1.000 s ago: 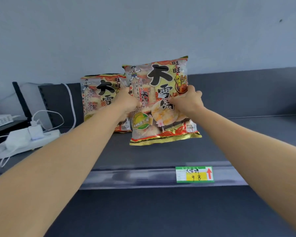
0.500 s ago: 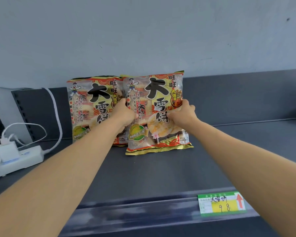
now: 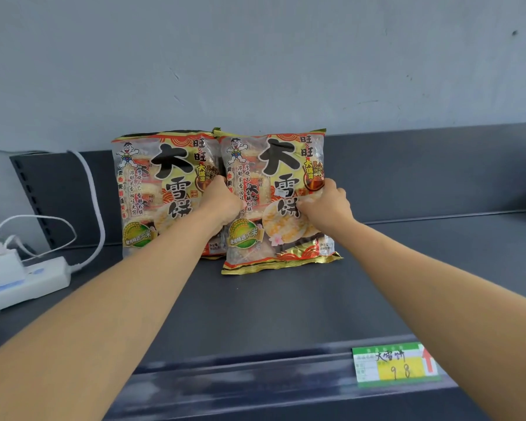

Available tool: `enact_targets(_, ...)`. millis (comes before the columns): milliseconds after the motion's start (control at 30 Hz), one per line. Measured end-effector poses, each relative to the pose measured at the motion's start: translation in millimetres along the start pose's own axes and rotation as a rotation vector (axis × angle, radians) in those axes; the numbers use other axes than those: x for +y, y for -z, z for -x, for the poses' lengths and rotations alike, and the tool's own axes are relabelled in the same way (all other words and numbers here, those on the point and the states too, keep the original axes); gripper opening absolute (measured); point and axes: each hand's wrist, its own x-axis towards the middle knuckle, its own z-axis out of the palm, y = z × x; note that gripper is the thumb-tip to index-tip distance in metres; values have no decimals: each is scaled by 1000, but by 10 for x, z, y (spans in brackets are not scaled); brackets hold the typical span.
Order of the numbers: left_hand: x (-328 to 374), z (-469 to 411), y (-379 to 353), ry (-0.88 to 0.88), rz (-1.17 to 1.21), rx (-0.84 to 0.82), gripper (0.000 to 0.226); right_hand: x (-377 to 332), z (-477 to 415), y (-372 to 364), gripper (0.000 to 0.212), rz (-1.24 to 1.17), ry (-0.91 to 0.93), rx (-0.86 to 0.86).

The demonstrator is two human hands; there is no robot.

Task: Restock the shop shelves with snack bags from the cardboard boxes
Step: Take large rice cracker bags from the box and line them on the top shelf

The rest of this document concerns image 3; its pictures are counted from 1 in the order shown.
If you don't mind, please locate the big rice cracker bag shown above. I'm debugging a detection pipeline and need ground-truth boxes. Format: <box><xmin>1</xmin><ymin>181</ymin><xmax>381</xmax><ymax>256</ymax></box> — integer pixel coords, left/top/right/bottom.
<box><xmin>217</xmin><ymin>128</ymin><xmax>344</xmax><ymax>276</ymax></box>
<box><xmin>112</xmin><ymin>131</ymin><xmax>229</xmax><ymax>260</ymax></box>

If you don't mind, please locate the yellow green price label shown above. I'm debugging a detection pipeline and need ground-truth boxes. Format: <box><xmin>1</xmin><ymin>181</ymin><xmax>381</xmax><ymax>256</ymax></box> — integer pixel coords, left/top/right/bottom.
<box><xmin>352</xmin><ymin>341</ymin><xmax>442</xmax><ymax>389</ymax></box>

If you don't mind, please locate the person's left forearm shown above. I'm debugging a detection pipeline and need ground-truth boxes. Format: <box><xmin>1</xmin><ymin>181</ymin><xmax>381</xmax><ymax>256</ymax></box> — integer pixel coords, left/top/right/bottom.
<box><xmin>0</xmin><ymin>205</ymin><xmax>222</xmax><ymax>421</ymax></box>

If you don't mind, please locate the thick white cable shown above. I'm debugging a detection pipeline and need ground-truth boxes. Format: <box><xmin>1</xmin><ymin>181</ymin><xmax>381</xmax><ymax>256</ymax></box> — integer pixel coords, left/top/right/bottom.
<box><xmin>68</xmin><ymin>149</ymin><xmax>108</xmax><ymax>273</ymax></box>

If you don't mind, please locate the person's right forearm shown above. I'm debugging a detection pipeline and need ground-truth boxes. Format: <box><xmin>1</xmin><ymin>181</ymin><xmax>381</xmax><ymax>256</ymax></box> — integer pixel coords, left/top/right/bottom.
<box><xmin>333</xmin><ymin>219</ymin><xmax>526</xmax><ymax>421</ymax></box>

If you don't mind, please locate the person's right hand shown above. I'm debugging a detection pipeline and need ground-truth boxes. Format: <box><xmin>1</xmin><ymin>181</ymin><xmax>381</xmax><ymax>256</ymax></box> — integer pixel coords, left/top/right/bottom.
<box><xmin>297</xmin><ymin>178</ymin><xmax>356</xmax><ymax>237</ymax></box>

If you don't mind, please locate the thin white charger cable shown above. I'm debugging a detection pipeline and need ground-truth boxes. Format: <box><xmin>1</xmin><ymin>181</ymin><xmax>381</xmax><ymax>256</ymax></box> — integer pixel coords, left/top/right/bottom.
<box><xmin>0</xmin><ymin>214</ymin><xmax>78</xmax><ymax>260</ymax></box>

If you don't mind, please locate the person's left hand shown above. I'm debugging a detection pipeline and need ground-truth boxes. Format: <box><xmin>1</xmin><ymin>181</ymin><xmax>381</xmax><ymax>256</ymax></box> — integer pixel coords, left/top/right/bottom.
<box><xmin>197</xmin><ymin>175</ymin><xmax>245</xmax><ymax>236</ymax></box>

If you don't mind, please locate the small white charger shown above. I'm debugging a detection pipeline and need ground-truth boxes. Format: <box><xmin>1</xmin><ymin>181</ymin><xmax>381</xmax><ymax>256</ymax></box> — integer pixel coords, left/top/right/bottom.
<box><xmin>0</xmin><ymin>249</ymin><xmax>26</xmax><ymax>289</ymax></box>

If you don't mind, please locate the white power strip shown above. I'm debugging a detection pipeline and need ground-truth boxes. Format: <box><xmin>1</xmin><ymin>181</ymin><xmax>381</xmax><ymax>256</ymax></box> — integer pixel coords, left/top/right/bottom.
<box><xmin>0</xmin><ymin>256</ymin><xmax>72</xmax><ymax>317</ymax></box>

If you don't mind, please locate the dark grey metal shelf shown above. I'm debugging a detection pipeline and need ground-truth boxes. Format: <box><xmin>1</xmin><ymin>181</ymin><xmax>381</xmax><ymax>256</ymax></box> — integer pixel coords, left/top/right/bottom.
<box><xmin>0</xmin><ymin>122</ymin><xmax>526</xmax><ymax>421</ymax></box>

